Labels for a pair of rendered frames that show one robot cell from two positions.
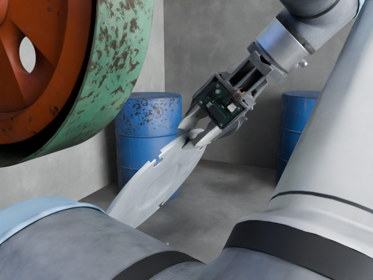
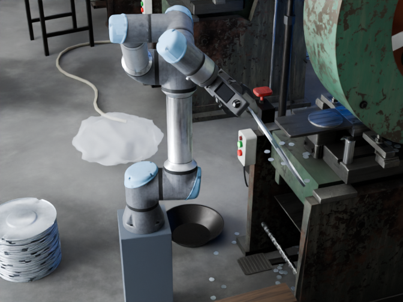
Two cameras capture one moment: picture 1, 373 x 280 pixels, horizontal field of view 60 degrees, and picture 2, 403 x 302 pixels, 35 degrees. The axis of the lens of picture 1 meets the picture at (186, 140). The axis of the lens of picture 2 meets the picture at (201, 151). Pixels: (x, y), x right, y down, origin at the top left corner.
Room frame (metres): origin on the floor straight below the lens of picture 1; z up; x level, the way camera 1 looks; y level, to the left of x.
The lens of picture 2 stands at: (1.60, -1.19, 1.88)
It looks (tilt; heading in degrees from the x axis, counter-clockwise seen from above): 32 degrees down; 136
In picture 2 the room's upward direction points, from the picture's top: straight up
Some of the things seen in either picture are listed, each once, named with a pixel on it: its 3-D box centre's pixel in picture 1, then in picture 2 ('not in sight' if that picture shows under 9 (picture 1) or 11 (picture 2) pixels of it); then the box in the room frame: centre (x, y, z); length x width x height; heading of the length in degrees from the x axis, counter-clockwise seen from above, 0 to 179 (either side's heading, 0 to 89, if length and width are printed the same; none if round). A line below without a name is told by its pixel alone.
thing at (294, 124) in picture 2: not in sight; (311, 136); (0.43, 0.48, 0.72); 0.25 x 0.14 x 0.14; 65
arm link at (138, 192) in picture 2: not in sight; (143, 183); (0.13, -0.07, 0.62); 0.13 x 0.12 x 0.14; 50
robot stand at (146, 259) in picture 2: not in sight; (146, 267); (0.13, -0.07, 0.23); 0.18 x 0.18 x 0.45; 57
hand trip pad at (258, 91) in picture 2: not in sight; (262, 97); (0.11, 0.58, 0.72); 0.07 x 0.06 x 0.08; 65
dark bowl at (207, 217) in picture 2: not in sight; (191, 229); (-0.10, 0.38, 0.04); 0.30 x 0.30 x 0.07
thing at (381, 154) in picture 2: not in sight; (380, 142); (0.66, 0.57, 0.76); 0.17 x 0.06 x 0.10; 155
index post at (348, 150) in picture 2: not in sight; (348, 150); (0.61, 0.45, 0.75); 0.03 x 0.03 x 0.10; 65
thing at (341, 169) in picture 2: not in sight; (352, 138); (0.51, 0.64, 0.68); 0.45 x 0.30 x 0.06; 155
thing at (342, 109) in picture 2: not in sight; (354, 119); (0.51, 0.64, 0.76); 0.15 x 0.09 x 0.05; 155
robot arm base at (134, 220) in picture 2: not in sight; (143, 210); (0.13, -0.07, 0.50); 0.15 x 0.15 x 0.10
